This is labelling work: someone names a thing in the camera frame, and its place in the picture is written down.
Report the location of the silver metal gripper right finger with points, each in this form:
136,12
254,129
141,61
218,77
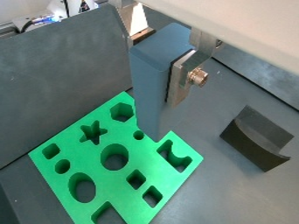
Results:
187,71

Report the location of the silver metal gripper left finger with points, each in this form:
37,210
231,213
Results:
137,29

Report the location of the blue-grey rectangular block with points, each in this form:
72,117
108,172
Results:
151,58

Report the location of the dark grey upright panel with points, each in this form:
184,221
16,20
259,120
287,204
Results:
59,71

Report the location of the dark grey concave block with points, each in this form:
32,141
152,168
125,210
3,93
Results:
258,139

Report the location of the green shape sorter board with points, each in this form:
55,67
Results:
103,166

